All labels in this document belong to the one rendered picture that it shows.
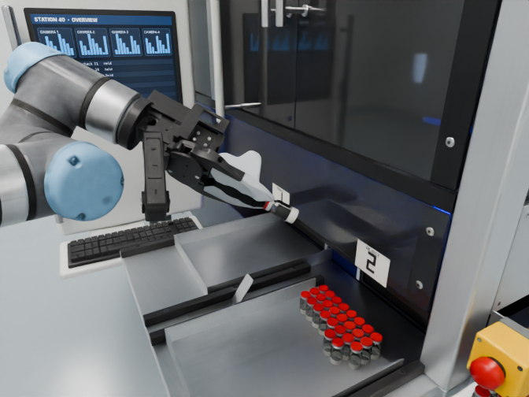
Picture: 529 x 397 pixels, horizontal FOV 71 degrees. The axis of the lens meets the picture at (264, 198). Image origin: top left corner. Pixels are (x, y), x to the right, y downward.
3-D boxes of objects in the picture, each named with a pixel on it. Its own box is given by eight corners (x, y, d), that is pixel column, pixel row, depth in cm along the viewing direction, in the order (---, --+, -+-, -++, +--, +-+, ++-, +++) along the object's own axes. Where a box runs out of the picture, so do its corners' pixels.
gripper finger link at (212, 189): (279, 179, 54) (223, 147, 53) (265, 213, 51) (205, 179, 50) (271, 187, 57) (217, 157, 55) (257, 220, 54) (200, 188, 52)
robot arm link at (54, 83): (16, 105, 51) (49, 55, 52) (91, 143, 52) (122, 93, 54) (-16, 81, 43) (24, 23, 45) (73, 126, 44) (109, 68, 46)
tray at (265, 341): (314, 290, 85) (315, 277, 84) (400, 373, 64) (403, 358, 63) (166, 343, 71) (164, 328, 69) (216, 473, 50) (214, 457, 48)
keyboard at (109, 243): (191, 220, 134) (190, 213, 133) (203, 238, 122) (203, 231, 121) (68, 246, 117) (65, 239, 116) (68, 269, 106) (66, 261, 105)
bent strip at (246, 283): (248, 294, 84) (247, 272, 82) (254, 302, 82) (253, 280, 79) (187, 315, 78) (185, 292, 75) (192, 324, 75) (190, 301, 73)
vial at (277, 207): (290, 226, 52) (262, 212, 51) (294, 213, 53) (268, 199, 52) (296, 220, 50) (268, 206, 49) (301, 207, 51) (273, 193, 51)
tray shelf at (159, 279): (272, 218, 123) (272, 213, 122) (466, 376, 66) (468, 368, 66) (120, 256, 102) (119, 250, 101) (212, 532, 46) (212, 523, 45)
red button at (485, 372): (480, 366, 54) (486, 345, 53) (508, 387, 51) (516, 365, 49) (463, 376, 53) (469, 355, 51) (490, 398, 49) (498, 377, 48)
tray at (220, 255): (280, 219, 118) (281, 209, 116) (331, 259, 97) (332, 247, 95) (175, 246, 103) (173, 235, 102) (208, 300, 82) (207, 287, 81)
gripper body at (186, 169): (234, 122, 50) (153, 78, 49) (208, 171, 46) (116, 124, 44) (223, 151, 57) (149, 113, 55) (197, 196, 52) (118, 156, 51)
